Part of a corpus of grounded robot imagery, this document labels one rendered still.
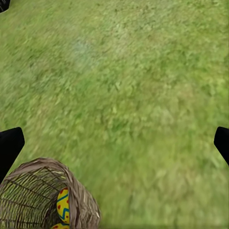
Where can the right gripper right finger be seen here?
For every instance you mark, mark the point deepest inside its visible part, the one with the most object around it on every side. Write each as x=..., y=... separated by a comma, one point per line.
x=221, y=141

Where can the wicker basket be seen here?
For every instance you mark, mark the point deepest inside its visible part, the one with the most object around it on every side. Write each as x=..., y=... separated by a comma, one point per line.
x=84, y=211

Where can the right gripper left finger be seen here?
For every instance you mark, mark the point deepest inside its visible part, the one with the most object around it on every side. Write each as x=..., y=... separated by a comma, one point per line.
x=11, y=143

